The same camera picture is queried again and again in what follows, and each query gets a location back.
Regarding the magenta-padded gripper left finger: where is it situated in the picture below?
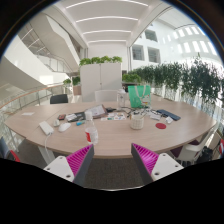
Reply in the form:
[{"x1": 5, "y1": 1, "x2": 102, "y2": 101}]
[{"x1": 43, "y1": 143, "x2": 95, "y2": 188}]

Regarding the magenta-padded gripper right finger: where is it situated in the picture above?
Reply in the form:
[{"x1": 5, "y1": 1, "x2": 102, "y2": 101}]
[{"x1": 130, "y1": 142, "x2": 185, "y2": 186}]

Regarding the clear plastic water bottle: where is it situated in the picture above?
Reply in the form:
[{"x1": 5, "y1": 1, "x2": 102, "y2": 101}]
[{"x1": 84, "y1": 110, "x2": 100, "y2": 146}]

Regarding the clear water jug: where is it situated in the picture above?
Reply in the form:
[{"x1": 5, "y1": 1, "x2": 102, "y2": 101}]
[{"x1": 116, "y1": 89, "x2": 130, "y2": 109}]

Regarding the white computer mouse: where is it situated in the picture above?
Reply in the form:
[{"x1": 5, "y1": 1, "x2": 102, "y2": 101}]
[{"x1": 58, "y1": 122, "x2": 72, "y2": 133}]

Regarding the white chair with purple seat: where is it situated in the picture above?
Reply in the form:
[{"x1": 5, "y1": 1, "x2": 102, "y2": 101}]
[{"x1": 170, "y1": 122, "x2": 220, "y2": 167}]

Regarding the white power strip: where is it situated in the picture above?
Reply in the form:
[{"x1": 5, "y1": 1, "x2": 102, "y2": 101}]
[{"x1": 38, "y1": 120, "x2": 55, "y2": 136}]

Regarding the white ribbed cup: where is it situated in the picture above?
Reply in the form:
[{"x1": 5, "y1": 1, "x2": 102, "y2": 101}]
[{"x1": 129, "y1": 114, "x2": 145, "y2": 131}]

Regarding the dark blue flat case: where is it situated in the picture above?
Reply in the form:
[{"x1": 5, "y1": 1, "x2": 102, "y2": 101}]
[{"x1": 156, "y1": 109, "x2": 182, "y2": 122}]

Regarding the open notebook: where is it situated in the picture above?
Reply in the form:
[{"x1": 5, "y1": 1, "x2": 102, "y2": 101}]
[{"x1": 83, "y1": 104, "x2": 109, "y2": 120}]

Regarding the black office chair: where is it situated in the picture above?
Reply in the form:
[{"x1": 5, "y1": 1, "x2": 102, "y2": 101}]
[{"x1": 49, "y1": 93, "x2": 69, "y2": 105}]

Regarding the green tote bag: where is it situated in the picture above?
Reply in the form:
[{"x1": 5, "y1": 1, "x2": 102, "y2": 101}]
[{"x1": 127, "y1": 84, "x2": 153, "y2": 109}]

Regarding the row of green plants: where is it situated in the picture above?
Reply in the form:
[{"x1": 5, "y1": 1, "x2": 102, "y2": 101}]
[{"x1": 122, "y1": 55, "x2": 224, "y2": 107}]

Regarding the white cabinet with plants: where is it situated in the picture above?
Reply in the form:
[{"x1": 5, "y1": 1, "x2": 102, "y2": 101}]
[{"x1": 78, "y1": 55, "x2": 124, "y2": 103}]

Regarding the group of ceiling light strips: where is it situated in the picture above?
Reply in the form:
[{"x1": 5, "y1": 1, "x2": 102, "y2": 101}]
[{"x1": 65, "y1": 0, "x2": 150, "y2": 45}]

